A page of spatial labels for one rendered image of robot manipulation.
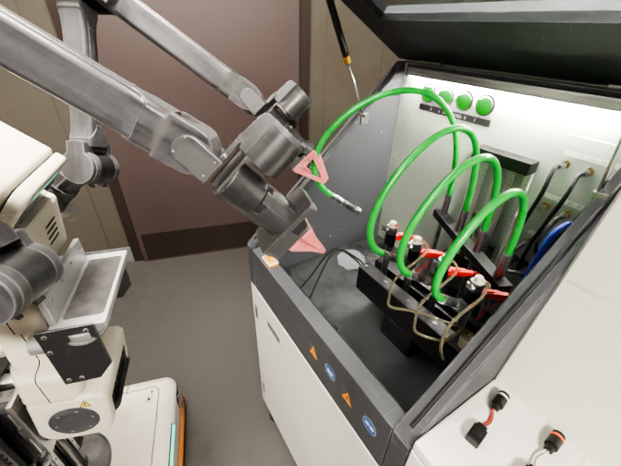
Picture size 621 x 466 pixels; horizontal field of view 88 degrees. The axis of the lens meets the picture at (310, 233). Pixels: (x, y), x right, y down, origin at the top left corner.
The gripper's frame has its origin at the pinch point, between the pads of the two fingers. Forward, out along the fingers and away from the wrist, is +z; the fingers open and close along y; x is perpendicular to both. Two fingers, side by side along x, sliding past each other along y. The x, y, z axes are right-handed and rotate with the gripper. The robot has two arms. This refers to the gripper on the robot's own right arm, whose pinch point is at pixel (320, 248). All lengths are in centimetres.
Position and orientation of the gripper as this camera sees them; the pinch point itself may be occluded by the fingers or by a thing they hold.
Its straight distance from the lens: 53.4
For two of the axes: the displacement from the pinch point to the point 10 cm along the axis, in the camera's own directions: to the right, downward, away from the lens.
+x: -3.0, -5.3, 8.0
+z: 6.5, 5.0, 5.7
